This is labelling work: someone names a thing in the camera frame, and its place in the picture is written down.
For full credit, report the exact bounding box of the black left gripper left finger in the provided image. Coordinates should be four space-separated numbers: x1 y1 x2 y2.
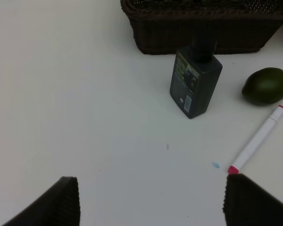
4 177 81 226

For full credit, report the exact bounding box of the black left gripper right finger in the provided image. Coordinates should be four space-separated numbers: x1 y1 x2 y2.
223 174 283 226

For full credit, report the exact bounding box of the white marker with red caps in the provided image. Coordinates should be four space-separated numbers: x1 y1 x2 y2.
227 105 283 174

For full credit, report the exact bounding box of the green lime fruit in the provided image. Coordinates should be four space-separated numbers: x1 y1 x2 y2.
241 67 283 106

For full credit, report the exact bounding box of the dark green square bottle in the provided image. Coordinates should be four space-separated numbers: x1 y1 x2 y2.
170 31 223 119

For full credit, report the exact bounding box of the dark brown wicker basket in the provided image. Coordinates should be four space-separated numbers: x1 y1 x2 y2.
120 0 283 55

